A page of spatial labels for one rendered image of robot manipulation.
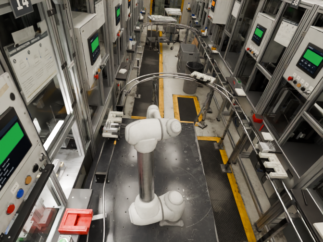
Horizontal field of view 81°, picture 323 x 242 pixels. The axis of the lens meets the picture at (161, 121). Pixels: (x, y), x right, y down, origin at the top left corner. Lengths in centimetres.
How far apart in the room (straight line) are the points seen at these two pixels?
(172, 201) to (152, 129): 57
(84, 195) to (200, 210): 89
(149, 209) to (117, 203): 40
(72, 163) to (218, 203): 173
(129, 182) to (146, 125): 83
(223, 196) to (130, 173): 133
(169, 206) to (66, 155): 90
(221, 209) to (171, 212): 123
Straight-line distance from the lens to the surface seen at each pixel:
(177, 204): 138
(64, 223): 136
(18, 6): 93
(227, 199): 265
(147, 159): 112
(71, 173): 160
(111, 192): 171
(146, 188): 125
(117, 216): 162
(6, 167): 83
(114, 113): 210
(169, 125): 103
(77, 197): 147
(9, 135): 82
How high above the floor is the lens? 216
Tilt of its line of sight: 40 degrees down
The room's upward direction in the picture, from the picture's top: 7 degrees clockwise
